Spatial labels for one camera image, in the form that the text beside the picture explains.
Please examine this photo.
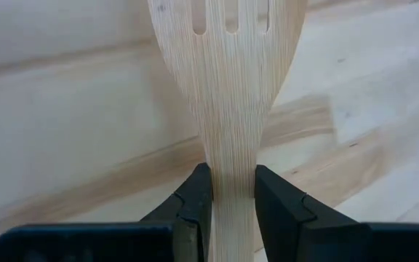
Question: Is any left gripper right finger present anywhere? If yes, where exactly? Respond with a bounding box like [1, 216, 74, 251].
[255, 165, 364, 262]

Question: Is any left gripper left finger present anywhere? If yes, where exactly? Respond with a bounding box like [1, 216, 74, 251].
[140, 162, 214, 262]

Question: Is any wooden slotted spatula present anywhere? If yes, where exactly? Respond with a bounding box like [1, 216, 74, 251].
[147, 0, 308, 262]

